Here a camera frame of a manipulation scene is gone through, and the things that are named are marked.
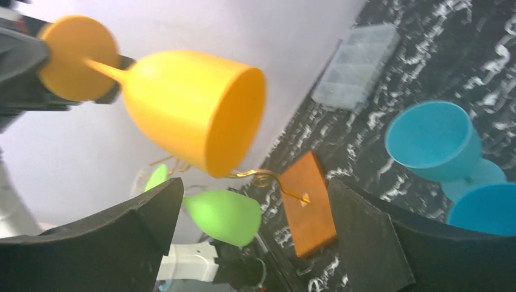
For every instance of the clear plastic organizer box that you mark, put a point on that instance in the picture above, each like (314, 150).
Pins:
(357, 64)

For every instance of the orange wine glass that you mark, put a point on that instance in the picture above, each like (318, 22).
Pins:
(203, 109)

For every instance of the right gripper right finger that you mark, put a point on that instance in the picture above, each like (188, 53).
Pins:
(388, 248)

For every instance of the upright blue wine glass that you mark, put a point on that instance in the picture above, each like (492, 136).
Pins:
(437, 141)

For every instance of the blue wine glass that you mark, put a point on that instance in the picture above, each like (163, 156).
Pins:
(489, 209)
(437, 141)

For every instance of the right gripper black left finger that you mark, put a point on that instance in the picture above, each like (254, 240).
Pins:
(117, 249)

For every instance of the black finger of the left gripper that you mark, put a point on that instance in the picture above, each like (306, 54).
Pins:
(47, 72)

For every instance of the green wine glass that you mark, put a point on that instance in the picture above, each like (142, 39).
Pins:
(223, 215)

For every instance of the gold wire rack wooden base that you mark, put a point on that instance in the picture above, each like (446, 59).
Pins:
(306, 202)

